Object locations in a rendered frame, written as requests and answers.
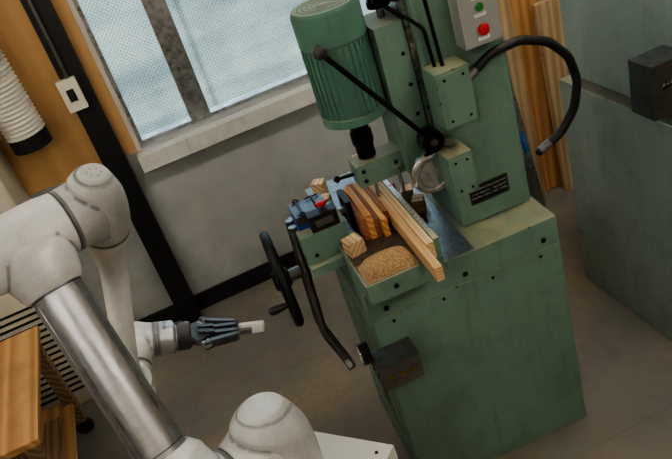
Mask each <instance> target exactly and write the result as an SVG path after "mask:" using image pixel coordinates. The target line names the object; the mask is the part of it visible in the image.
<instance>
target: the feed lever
mask: <svg viewBox="0 0 672 459"><path fill-rule="evenodd" d="M312 55H313V57H314V58H315V59H316V60H319V61H321V60H325V61H326V62H327V63H328V64H330V65H331V66H332V67H334V68H335V69H336V70H337V71H339V72H340V73H341V74H343V75H344V76H345V77H346V78H348V79H349V80H350V81H352V82H353V83H354V84H355V85H357V86H358V87H359V88H361V89H362V90H363V91H364V92H366V93H367V94H368V95H370V96H371V97H372V98H373V99H375V100H376V101H377V102H379V103H380V104H381V105H383V106H384V107H385V108H386V109H388V110H389V111H390V112H392V113H393V114H394V115H395V116H397V117H398V118H399V119H401V120H402V121H403V122H404V123H406V124H407V125H408V126H410V127H411V128H412V129H413V130H415V131H416V132H417V136H416V140H417V143H418V144H419V145H420V146H421V147H422V148H423V149H424V150H425V151H426V152H428V153H436V152H438V151H440V150H441V149H442V147H443V146H448V147H452V146H455V145H456V142H454V141H450V140H446V139H445V138H444V135H443V134H442V133H441V132H440V131H439V130H437V129H436V128H435V127H433V126H431V125H427V126H424V127H422V128H420V127H419V126H417V125H416V124H415V123H414V122H412V121H411V120H410V119H408V118H407V117H406V116H405V115H403V114H402V113H401V112H400V111H398V110H397V109H396V108H394V107H393V106H392V105H391V104H389V103H388V102H387V101H386V100H384V99H383V98H382V97H380V96H379V95H378V94H377V93H375V92H374V91H373V90H371V89H370V88H369V87H368V86H366V85H365V84H364V83H363V82H361V81H360V80H359V79H357V78H356V77H355V76H354V75H352V74H351V73H350V72H349V71H347V70H346V69H345V68H343V67H342V66H341V65H340V64H338V63H337V62H336V61H334V60H333V59H332V58H331V57H329V56H328V55H327V49H326V48H325V47H324V46H322V45H317V46H315V47H314V49H313V51H312Z"/></svg>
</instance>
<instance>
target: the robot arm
mask: <svg viewBox="0 0 672 459"><path fill-rule="evenodd" d="M129 236H130V209H129V204H128V200H127V196H126V194H125V191H124V189H123V187H122V185H121V183H120V182H119V181H118V180H117V179H116V178H115V176H114V175H113V174H112V173H111V172H110V171H109V170H108V169H107V168H106V167H105V166H103V165H101V164H97V163H89V164H84V165H81V166H79V167H78V168H76V169H75V170H74V171H73V172H72V173H71V174H70V175H69V177H68V178H67V182H65V183H64V184H62V185H60V186H59V187H57V188H55V189H54V190H52V191H50V192H48V193H46V194H44V195H42V196H39V197H36V198H33V199H30V200H28V201H26V202H24V203H22V204H20V205H18V206H16V207H14V208H12V209H10V210H8V211H7V212H5V213H3V214H1V215H0V296H2V295H5V294H7V293H9V294H10V295H11V296H13V297H14V298H15V299H17V300H18V301H19V302H20V303H21V304H23V305H25V306H27V307H32V306H33V307H34V308H35V311H36V313H37V314H38V316H39V317H40V319H41V321H42V322H43V324H44V325H45V327H46V328H47V330H48V331H49V333H50V334H51V336H52V337H53V339H54V341H55V342H56V344H57V345H58V347H59V348H60V350H61V351H62V353H63V354H64V356H65V358H66V359H67V361H68V362H69V364H70V365H71V367H72V368H73V370H74V371H75V373H76V374H77V375H78V376H79V378H80V379H81V381H82V383H83V384H84V386H85V387H86V389H87V390H88V392H89V393H90V395H91V396H92V398H93V400H94V401H95V403H96V404H97V406H98V407H99V409H100V410H101V412H102V413H103V415H104V417H105V418H106V420H107V421H108V423H109V424H110V426H111V427H112V429H113V430H114V432H115V434H116V435H117V437H118V438H119V440H120V441H121V443H122V444H123V446H124V447H125V449H126V451H127V452H128V454H129V455H130V457H131V458H132V459H323V457H322V453H321V450H320V447H319V444H318V441H317V438H316V436H315V433H314V431H313V429H312V427H311V425H310V423H309V421H308V419H307V418H306V416H305V415H304V413H303V412H302V411H301V410H300V409H299V408H298V407H297V406H295V405H294V404H293V403H292V402H291V401H289V400H288V399H287V398H285V397H283V396H281V395H279V394H277V393H274V392H262V393H258V394H255V395H253V396H251V397H249V398H248V399H247V400H245V401H244V402H243V403H242V404H241V405H240V406H239V407H238V408H237V410H236V411H235V413H234V415H233V417H232V419H231V421H230V424H229V431H228V432H227V434H226V436H225V437H224V439H223V440H222V442H221V443H220V445H219V446H218V448H217V449H216V450H214V451H212V450H211V449H209V448H208V447H207V446H206V445H205V444H204V443H203V442H202V441H201V440H199V439H196V438H192V437H188V436H186V437H184V436H183V435H182V433H181V432H180V430H179V429H178V427H177V425H176V424H175V422H174V421H173V419H172V418H171V416H170V415H169V413H168V412H167V410H166V408H165V407H164V405H163V404H162V402H161V401H160V399H159V398H158V396H157V388H156V380H155V375H154V373H153V370H152V357H155V356H162V355H170V354H175V352H176V349H178V350H179V351H180V350H188V349H191V348H192V346H193V345H197V346H200V345H202V346H204V347H205V350H206V351H208V350H210V349H212V348H214V347H217V346H221V345H224V344H228V343H231V342H235V341H238V340H239V339H240V335H244V334H251V333H258V332H264V320H260V321H251V322H241V323H238V319H236V321H235V319H234V318H206V317H199V321H198V322H197V323H193V324H190V323H189V321H183V322H176V323H175V325H174V324H173V321H172V320H168V321H160V322H141V321H135V322H134V316H133V306H132V297H131V288H130V280H129V271H128V259H127V254H128V242H129ZM86 248H89V250H90V251H91V253H92V255H93V257H94V258H95V260H96V263H97V265H98V268H99V272H100V277H101V282H102V288H103V294H104V300H105V306H106V312H107V317H106V316H105V314H104V313H103V311H102V310H101V308H100V306H99V305H98V303H97V302H96V300H95V299H94V297H93V296H92V294H91V293H90V291H89V289H88V288H87V286H86V285H85V283H84V282H83V280H82V279H81V276H82V266H81V263H80V259H79V255H78V252H80V251H82V250H84V249H86ZM107 318H108V319H107ZM211 336H212V337H211Z"/></svg>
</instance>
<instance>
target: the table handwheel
mask: <svg viewBox="0 0 672 459"><path fill-rule="evenodd" d="M259 238H260V241H261V243H262V246H263V248H264V251H265V253H266V256H267V258H268V261H269V263H270V266H271V268H272V272H271V274H270V275H271V277H272V280H273V282H274V285H275V287H276V289H277V290H278V291H281V292H282V295H283V297H284V300H285V302H287V305H288V307H289V308H288V309H289V312H290V314H291V316H292V319H293V321H294V323H295V325H296V326H298V327H301V326H303V324H304V318H303V315H302V312H301V310H300V307H299V304H298V302H297V299H296V297H295V294H294V292H293V289H292V287H291V286H292V285H293V282H292V281H294V280H297V279H299V278H301V277H303V276H302V273H301V269H300V267H299V266H298V265H297V266H295V267H293V268H290V269H287V268H286V267H283V265H282V263H281V260H280V258H279V256H278V253H277V251H276V249H275V247H274V244H273V242H272V240H271V238H270V236H269V234H268V233H267V232H265V231H264V232H261V233H260V235H259Z"/></svg>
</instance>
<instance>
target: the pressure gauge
mask: <svg viewBox="0 0 672 459"><path fill-rule="evenodd" d="M355 348H356V351H357V354H358V356H359V355H360V357H359V358H360V360H361V363H362V364H363V366H364V367H365V366H367V365H369V364H371V366H372V367H375V363H376V359H375V356H374V355H372V353H371V351H370V349H369V347H368V345H367V343H366V341H363V342H361V343H359V344H355Z"/></svg>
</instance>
